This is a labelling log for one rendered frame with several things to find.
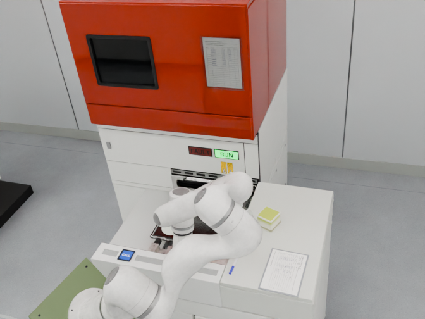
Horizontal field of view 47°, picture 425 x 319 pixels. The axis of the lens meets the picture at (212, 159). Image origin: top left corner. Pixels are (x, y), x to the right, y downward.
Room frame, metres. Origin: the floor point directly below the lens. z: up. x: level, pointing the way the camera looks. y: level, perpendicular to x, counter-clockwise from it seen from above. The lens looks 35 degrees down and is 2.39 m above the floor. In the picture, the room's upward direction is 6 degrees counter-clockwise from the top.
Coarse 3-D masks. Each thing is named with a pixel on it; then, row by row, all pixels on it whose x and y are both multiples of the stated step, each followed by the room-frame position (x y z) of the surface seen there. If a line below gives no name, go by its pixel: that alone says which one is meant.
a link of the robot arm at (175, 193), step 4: (176, 188) 1.40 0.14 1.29; (180, 188) 1.40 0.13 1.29; (184, 188) 1.40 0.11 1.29; (172, 192) 1.37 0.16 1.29; (176, 192) 1.37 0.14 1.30; (180, 192) 1.37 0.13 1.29; (184, 192) 1.36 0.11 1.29; (172, 196) 1.35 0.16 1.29; (176, 196) 1.34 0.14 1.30; (188, 220) 1.32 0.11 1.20; (192, 220) 1.34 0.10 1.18; (176, 224) 1.32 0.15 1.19; (180, 224) 1.31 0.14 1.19; (184, 224) 1.31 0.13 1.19; (188, 224) 1.32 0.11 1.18; (192, 224) 1.33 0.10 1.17
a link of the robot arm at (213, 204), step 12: (216, 180) 1.22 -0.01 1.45; (228, 180) 1.14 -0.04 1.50; (240, 180) 1.13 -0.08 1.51; (204, 192) 1.03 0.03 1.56; (216, 192) 1.02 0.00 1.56; (228, 192) 1.05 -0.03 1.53; (240, 192) 1.08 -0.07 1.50; (204, 204) 0.99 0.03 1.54; (216, 204) 0.99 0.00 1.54; (228, 204) 1.00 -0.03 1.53; (204, 216) 0.98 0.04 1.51; (216, 216) 0.98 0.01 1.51
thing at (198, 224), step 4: (188, 188) 1.89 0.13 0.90; (244, 204) 1.72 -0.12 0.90; (196, 216) 1.67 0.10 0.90; (196, 220) 1.65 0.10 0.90; (200, 220) 1.64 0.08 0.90; (196, 224) 1.62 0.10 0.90; (200, 224) 1.62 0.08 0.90; (204, 224) 1.61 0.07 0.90; (160, 228) 1.62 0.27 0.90; (196, 228) 1.59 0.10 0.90; (200, 228) 1.59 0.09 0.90; (204, 228) 1.59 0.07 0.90; (208, 228) 1.58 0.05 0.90; (156, 232) 1.60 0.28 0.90; (160, 232) 1.59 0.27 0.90; (192, 232) 1.57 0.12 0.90; (196, 232) 1.57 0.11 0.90; (200, 232) 1.57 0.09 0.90; (204, 232) 1.56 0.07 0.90; (208, 232) 1.56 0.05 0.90; (212, 232) 1.56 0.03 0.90; (216, 232) 1.55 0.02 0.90; (160, 236) 1.57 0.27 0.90; (164, 236) 1.57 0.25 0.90; (168, 236) 1.56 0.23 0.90; (172, 236) 1.56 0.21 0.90
